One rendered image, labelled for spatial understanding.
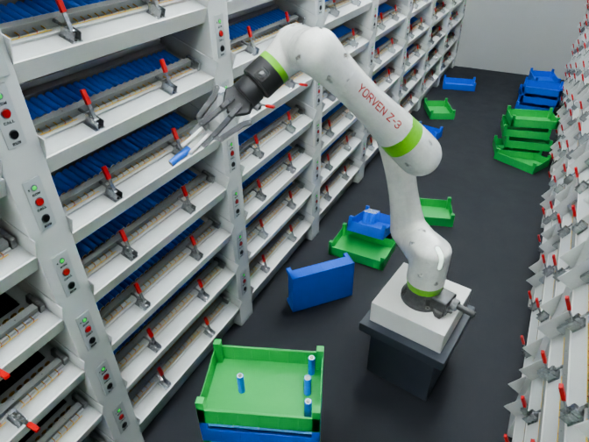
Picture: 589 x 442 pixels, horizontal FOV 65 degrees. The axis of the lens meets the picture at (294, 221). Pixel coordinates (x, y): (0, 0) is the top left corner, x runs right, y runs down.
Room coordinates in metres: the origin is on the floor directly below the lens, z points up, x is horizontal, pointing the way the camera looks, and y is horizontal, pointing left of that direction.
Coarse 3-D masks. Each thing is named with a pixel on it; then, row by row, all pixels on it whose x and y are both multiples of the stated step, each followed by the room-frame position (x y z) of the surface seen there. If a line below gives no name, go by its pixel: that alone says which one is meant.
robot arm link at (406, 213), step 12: (384, 156) 1.31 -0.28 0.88; (384, 168) 1.34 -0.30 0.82; (396, 168) 1.30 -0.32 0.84; (396, 180) 1.31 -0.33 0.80; (408, 180) 1.30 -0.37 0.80; (396, 192) 1.31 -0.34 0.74; (408, 192) 1.31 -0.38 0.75; (396, 204) 1.32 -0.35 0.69; (408, 204) 1.31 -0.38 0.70; (420, 204) 1.34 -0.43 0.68; (396, 216) 1.32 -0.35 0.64; (408, 216) 1.31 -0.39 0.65; (420, 216) 1.33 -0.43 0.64; (396, 228) 1.33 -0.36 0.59; (408, 228) 1.30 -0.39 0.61; (396, 240) 1.31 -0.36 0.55
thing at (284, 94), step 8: (296, 80) 1.96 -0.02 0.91; (304, 80) 1.98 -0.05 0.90; (312, 80) 2.04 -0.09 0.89; (280, 88) 1.85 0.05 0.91; (288, 88) 1.87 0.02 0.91; (296, 88) 1.89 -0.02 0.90; (304, 88) 1.98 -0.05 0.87; (264, 96) 1.75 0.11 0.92; (272, 96) 1.77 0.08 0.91; (280, 96) 1.79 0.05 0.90; (288, 96) 1.85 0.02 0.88; (272, 104) 1.72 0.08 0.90; (280, 104) 1.80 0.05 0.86; (256, 112) 1.63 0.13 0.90; (264, 112) 1.67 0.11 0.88; (240, 120) 1.55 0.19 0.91; (256, 120) 1.63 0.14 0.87
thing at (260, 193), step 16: (304, 144) 2.06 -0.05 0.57; (272, 160) 1.90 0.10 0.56; (288, 160) 1.96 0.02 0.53; (304, 160) 1.99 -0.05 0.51; (256, 176) 1.76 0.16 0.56; (272, 176) 1.81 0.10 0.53; (288, 176) 1.84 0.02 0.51; (256, 192) 1.66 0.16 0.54; (272, 192) 1.71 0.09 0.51; (256, 208) 1.59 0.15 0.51
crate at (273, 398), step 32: (224, 352) 0.86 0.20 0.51; (256, 352) 0.85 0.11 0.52; (288, 352) 0.84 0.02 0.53; (320, 352) 0.81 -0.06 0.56; (224, 384) 0.77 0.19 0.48; (256, 384) 0.77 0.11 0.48; (288, 384) 0.77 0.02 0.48; (320, 384) 0.77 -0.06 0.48; (224, 416) 0.66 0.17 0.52; (256, 416) 0.65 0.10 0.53; (288, 416) 0.64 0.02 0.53; (320, 416) 0.64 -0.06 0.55
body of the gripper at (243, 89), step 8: (240, 80) 1.15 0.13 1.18; (248, 80) 1.14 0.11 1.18; (232, 88) 1.15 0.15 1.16; (240, 88) 1.13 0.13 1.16; (248, 88) 1.12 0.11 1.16; (256, 88) 1.13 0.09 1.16; (224, 96) 1.14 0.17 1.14; (240, 96) 1.14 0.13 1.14; (248, 96) 1.12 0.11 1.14; (256, 96) 1.13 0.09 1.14; (232, 104) 1.13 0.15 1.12; (248, 104) 1.13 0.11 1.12; (256, 104) 1.14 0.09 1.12; (240, 112) 1.12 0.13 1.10; (248, 112) 1.12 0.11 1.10
